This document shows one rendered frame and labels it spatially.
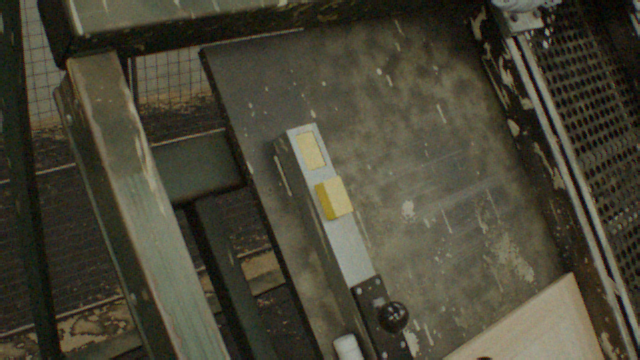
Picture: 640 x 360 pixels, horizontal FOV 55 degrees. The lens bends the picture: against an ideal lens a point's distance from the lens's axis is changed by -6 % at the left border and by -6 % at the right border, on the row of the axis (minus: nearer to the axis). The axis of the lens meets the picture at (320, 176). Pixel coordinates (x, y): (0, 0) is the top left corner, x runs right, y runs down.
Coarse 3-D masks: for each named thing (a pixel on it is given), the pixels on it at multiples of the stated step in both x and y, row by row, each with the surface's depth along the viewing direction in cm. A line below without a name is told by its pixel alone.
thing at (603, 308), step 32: (480, 32) 115; (512, 32) 107; (512, 64) 111; (512, 96) 113; (544, 96) 113; (512, 128) 115; (544, 128) 110; (544, 160) 111; (544, 192) 113; (576, 192) 112; (576, 224) 110; (576, 256) 111; (608, 256) 111; (608, 288) 108; (608, 320) 109; (608, 352) 110
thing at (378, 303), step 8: (376, 304) 82; (384, 304) 73; (392, 304) 72; (400, 304) 72; (376, 312) 82; (384, 312) 72; (392, 312) 71; (400, 312) 72; (408, 312) 73; (384, 320) 72; (392, 320) 71; (400, 320) 71; (408, 320) 72; (384, 328) 72; (392, 328) 71; (400, 328) 72
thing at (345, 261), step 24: (288, 144) 85; (288, 168) 86; (312, 192) 84; (312, 216) 85; (312, 240) 86; (336, 240) 84; (360, 240) 86; (336, 264) 84; (360, 264) 85; (336, 288) 85; (360, 336) 84
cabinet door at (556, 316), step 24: (552, 288) 108; (576, 288) 112; (528, 312) 103; (552, 312) 106; (576, 312) 110; (480, 336) 97; (504, 336) 99; (528, 336) 102; (552, 336) 105; (576, 336) 108
